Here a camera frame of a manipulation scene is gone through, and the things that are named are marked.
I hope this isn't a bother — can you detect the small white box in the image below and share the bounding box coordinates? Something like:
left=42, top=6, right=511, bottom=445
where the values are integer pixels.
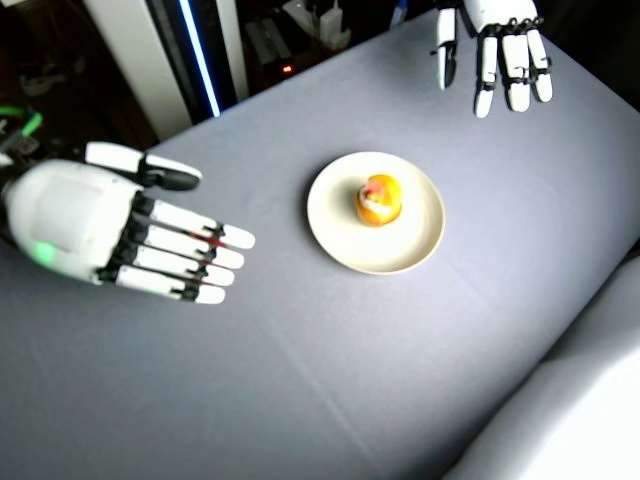
left=318, top=8, right=352, bottom=50

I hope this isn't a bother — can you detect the white pillar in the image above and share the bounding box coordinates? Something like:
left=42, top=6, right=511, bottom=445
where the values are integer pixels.
left=82, top=0, right=194, bottom=141

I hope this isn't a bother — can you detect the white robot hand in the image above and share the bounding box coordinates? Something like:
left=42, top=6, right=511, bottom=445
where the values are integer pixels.
left=2, top=141, right=256, bottom=305
left=430, top=0, right=555, bottom=120

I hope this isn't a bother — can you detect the black device with red light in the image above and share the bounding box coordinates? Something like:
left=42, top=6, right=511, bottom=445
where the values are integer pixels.
left=243, top=18, right=302, bottom=77

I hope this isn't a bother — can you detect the cream round plate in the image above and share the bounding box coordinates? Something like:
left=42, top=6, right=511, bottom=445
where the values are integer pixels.
left=306, top=151, right=447, bottom=276

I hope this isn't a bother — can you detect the toy fruit cupcake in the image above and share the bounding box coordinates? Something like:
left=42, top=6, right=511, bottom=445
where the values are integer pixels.
left=355, top=173, right=404, bottom=228

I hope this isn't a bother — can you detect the black panel with blue light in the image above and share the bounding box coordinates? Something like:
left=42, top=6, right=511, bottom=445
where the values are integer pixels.
left=149, top=0, right=236, bottom=119

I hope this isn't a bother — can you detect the grey table cloth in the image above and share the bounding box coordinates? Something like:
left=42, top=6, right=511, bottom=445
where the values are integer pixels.
left=0, top=9, right=640, bottom=480

